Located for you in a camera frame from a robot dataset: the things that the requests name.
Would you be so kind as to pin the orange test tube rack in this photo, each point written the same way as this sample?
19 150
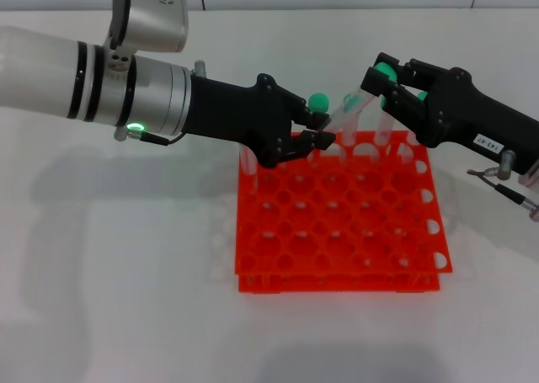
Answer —
337 227

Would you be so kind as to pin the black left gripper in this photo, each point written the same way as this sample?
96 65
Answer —
236 113

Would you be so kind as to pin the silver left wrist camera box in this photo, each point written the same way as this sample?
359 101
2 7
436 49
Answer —
151 12

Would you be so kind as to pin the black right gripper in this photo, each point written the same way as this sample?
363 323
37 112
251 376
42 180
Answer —
459 109

